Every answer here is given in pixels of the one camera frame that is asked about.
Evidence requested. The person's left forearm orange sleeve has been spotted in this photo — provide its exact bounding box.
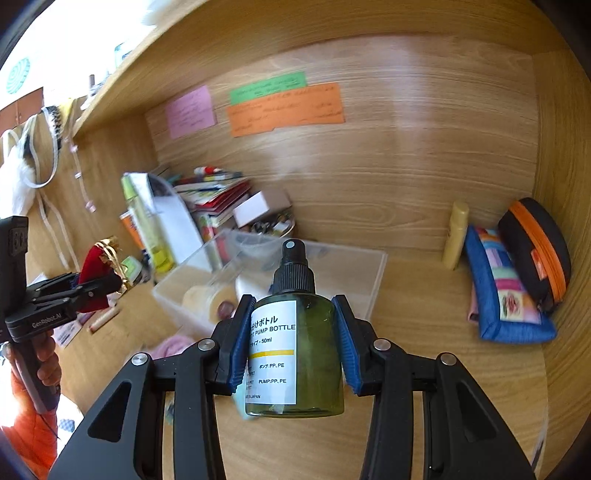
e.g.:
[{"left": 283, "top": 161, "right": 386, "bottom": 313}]
[{"left": 0, "top": 367, "right": 64, "bottom": 468}]

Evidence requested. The tall yellow-green bottle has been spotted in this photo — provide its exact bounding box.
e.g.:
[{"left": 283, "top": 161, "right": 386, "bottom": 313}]
[{"left": 121, "top": 173, "right": 177, "bottom": 274}]

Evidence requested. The clear plastic document sleeve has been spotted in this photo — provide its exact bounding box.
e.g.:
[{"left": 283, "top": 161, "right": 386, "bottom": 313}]
[{"left": 134, "top": 172, "right": 206, "bottom": 278}]

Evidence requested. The pink fluffy cloth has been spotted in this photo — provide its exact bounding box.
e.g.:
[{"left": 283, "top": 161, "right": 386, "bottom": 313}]
[{"left": 150, "top": 336, "right": 195, "bottom": 360}]

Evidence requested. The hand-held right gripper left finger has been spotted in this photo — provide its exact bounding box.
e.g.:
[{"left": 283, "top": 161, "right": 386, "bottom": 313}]
[{"left": 48, "top": 294, "right": 257, "bottom": 480}]

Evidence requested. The small green lidded jar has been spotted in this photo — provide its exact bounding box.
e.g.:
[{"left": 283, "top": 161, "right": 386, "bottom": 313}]
[{"left": 121, "top": 256, "right": 145, "bottom": 289}]

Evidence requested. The orange paper note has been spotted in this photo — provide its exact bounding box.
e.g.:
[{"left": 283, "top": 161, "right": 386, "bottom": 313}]
[{"left": 226, "top": 83, "right": 346, "bottom": 138}]

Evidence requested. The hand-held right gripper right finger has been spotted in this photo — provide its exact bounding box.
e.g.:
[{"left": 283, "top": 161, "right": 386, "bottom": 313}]
[{"left": 331, "top": 294, "right": 536, "bottom": 480}]

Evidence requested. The pink paper note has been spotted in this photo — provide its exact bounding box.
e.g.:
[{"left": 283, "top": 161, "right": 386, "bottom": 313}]
[{"left": 165, "top": 85, "right": 217, "bottom": 140}]

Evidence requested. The wooden stick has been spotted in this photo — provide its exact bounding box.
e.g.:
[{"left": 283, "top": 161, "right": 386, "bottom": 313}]
[{"left": 88, "top": 308, "right": 121, "bottom": 332}]

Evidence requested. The red pouch with gold ribbon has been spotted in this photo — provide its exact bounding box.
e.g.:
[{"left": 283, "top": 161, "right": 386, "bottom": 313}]
[{"left": 76, "top": 237, "right": 124, "bottom": 312}]

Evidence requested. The beige tape roll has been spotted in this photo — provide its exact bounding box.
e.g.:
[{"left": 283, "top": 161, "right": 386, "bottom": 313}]
[{"left": 182, "top": 285, "right": 238, "bottom": 324}]

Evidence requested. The stack of books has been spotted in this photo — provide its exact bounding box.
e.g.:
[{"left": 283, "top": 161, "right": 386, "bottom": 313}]
[{"left": 173, "top": 168, "right": 253, "bottom": 230}]

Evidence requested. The blue patchwork pouch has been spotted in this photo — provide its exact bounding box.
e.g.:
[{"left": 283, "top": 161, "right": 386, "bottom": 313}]
[{"left": 464, "top": 224, "right": 557, "bottom": 344}]

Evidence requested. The wooden desktop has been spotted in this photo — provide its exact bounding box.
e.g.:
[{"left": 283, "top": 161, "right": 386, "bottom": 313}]
[{"left": 58, "top": 249, "right": 557, "bottom": 480}]

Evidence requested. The black hairbrush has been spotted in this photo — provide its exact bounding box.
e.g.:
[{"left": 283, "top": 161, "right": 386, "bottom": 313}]
[{"left": 44, "top": 105, "right": 66, "bottom": 136}]

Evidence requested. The clear plastic storage box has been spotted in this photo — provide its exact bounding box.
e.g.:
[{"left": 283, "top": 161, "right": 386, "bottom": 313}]
[{"left": 152, "top": 229, "right": 387, "bottom": 337}]

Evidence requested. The white tote bag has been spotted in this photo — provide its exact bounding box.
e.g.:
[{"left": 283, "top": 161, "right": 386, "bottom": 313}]
[{"left": 0, "top": 113, "right": 63, "bottom": 219}]

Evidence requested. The wooden desk hutch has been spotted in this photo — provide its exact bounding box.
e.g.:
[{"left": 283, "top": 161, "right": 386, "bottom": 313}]
[{"left": 69, "top": 0, "right": 591, "bottom": 480}]

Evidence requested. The green spray pump bottle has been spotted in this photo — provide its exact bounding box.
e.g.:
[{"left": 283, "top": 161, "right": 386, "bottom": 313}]
[{"left": 236, "top": 239, "right": 346, "bottom": 420}]

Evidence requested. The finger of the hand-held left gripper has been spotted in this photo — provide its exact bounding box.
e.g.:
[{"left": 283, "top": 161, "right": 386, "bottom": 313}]
[
  {"left": 69, "top": 274, "right": 124, "bottom": 313},
  {"left": 27, "top": 272, "right": 84, "bottom": 298}
]

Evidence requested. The round tin of small items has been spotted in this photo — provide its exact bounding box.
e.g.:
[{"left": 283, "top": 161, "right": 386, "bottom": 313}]
[{"left": 245, "top": 210, "right": 297, "bottom": 239}]

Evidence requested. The green paper note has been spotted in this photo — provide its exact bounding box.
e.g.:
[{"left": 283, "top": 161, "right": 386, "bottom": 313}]
[{"left": 229, "top": 73, "right": 307, "bottom": 106}]

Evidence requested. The person's left hand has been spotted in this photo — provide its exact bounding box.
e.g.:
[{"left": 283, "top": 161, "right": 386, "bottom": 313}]
[{"left": 2, "top": 330, "right": 63, "bottom": 393}]

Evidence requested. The pink bead strap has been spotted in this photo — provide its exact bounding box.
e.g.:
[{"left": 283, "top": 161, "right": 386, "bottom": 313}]
[{"left": 68, "top": 137, "right": 99, "bottom": 214}]

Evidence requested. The black case with orange zipper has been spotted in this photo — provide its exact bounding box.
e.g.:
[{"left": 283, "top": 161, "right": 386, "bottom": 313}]
[{"left": 498, "top": 198, "right": 572, "bottom": 315}]

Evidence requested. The pale yellow tube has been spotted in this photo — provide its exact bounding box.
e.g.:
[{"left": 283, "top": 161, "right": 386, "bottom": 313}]
[{"left": 442, "top": 200, "right": 470, "bottom": 271}]

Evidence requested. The printed card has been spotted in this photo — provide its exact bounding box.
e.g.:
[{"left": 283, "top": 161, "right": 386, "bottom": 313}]
[{"left": 55, "top": 318, "right": 85, "bottom": 347}]

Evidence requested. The green spiral wall sign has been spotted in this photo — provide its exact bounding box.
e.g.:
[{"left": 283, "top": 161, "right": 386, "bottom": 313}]
[{"left": 4, "top": 56, "right": 32, "bottom": 96}]

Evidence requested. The orange carton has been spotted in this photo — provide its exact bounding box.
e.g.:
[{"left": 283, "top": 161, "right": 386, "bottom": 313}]
[{"left": 119, "top": 211, "right": 145, "bottom": 251}]

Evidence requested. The small white cardboard box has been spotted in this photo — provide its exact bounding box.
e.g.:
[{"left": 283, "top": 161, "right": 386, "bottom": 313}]
[{"left": 233, "top": 188, "right": 293, "bottom": 228}]

